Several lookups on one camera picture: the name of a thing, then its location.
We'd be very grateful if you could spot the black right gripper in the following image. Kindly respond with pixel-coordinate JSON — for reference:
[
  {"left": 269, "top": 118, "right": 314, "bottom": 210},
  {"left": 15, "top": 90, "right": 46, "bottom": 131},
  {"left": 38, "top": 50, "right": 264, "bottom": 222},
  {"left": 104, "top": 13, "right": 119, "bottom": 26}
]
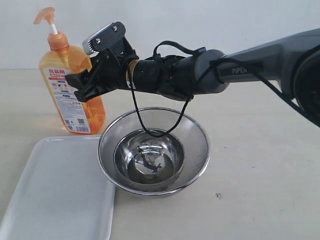
[{"left": 65, "top": 37, "right": 139, "bottom": 102}]

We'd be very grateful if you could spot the orange dish soap pump bottle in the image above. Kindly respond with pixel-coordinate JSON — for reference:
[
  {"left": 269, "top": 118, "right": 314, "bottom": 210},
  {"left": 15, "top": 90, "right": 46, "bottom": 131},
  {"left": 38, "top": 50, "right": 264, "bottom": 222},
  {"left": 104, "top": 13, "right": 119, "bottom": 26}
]
[{"left": 33, "top": 6, "right": 106, "bottom": 135}]

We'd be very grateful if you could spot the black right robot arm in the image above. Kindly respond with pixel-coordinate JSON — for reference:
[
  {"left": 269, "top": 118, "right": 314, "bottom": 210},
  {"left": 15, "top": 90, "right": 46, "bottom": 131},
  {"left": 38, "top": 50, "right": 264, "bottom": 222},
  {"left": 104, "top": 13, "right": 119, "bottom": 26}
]
[{"left": 65, "top": 29, "right": 320, "bottom": 126}]

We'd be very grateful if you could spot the small stainless steel bowl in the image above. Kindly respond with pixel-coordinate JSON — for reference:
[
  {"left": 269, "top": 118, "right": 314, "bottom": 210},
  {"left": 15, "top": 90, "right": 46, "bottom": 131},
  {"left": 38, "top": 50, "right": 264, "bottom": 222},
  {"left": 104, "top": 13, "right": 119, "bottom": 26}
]
[{"left": 113, "top": 129, "right": 185, "bottom": 188}]

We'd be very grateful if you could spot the steel mesh colander bowl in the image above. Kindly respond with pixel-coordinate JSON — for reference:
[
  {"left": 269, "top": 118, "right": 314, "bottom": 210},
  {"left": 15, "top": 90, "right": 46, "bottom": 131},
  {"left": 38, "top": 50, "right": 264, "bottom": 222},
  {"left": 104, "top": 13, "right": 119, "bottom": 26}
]
[{"left": 97, "top": 107, "right": 211, "bottom": 199}]

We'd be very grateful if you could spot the white plastic tray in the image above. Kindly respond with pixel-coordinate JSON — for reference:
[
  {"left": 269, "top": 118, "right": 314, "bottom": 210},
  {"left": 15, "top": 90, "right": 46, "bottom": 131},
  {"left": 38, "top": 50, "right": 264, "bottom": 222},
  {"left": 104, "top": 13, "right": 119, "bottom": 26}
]
[{"left": 0, "top": 135, "right": 115, "bottom": 240}]

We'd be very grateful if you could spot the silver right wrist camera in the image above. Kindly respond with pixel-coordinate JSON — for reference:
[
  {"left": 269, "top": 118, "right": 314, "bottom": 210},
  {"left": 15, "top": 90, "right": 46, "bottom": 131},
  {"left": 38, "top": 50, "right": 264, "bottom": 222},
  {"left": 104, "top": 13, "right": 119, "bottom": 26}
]
[{"left": 82, "top": 21, "right": 126, "bottom": 56}]

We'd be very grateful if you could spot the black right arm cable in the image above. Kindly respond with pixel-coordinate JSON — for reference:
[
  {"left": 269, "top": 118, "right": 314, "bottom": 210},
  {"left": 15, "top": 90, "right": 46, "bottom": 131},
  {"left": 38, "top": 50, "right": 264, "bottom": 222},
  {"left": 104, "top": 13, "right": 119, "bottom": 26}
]
[{"left": 126, "top": 40, "right": 320, "bottom": 138}]

